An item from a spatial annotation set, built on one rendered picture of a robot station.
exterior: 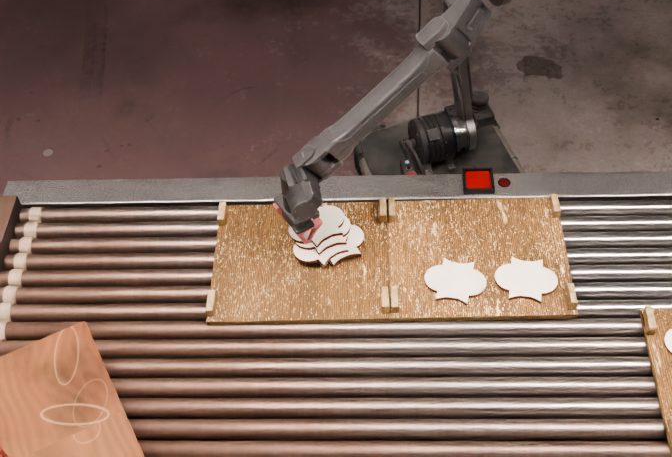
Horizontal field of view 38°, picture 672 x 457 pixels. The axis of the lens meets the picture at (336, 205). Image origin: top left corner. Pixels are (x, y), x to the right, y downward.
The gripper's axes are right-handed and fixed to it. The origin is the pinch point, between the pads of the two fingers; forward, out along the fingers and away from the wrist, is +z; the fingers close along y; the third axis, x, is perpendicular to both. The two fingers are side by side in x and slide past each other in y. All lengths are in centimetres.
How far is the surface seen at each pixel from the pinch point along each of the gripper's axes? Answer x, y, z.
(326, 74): 93, -146, 98
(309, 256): -1.2, 6.2, 2.1
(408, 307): 10.4, 29.1, 5.1
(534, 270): 39, 38, 4
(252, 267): -12.7, -0.9, 5.3
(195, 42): 57, -200, 98
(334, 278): 1.2, 12.8, 5.2
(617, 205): 70, 32, 6
